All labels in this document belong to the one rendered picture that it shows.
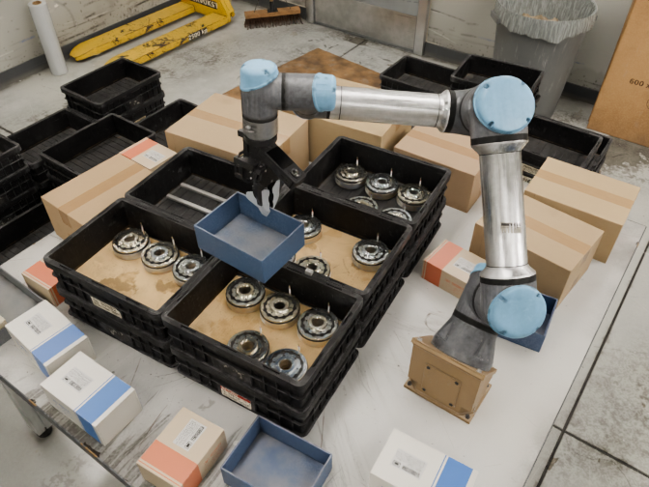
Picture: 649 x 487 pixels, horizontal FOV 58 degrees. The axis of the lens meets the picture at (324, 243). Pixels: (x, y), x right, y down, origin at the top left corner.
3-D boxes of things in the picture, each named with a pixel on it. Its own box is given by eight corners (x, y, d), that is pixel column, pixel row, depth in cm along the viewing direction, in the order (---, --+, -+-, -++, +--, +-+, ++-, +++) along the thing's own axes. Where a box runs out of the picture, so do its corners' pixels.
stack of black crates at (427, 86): (460, 128, 345) (469, 73, 321) (436, 152, 327) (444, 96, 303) (400, 106, 361) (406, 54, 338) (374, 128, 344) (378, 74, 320)
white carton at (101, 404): (142, 409, 148) (134, 388, 141) (104, 446, 140) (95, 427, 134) (89, 371, 156) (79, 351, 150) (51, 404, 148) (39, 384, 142)
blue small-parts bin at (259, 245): (305, 244, 138) (304, 222, 133) (264, 283, 129) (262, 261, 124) (240, 213, 146) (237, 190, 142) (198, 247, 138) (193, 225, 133)
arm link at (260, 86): (281, 73, 114) (237, 71, 113) (281, 124, 121) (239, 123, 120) (282, 57, 120) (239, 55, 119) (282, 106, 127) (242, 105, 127)
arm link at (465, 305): (491, 323, 148) (514, 273, 147) (510, 336, 135) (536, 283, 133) (448, 303, 147) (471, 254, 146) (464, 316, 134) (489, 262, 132)
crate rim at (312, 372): (365, 303, 146) (365, 297, 144) (302, 395, 127) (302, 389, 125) (233, 247, 160) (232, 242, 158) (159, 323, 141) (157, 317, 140)
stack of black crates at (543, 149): (574, 215, 287) (605, 136, 256) (552, 250, 269) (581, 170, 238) (496, 186, 304) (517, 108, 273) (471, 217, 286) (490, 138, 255)
